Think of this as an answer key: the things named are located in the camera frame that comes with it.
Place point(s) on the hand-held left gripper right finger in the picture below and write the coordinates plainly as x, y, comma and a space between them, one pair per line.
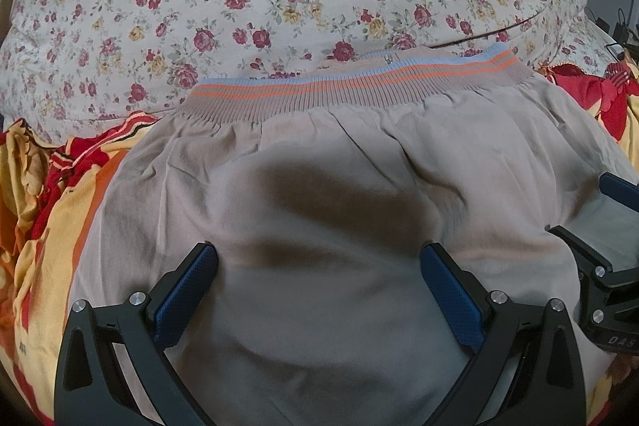
449, 296

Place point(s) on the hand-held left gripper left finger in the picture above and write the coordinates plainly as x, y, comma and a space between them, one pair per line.
184, 296

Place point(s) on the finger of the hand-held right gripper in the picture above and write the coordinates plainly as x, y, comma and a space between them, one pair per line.
621, 192
581, 254

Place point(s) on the beige zip jacket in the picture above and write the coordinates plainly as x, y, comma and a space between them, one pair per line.
324, 166

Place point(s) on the red yellow orange blanket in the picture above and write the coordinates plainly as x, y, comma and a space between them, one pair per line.
35, 266

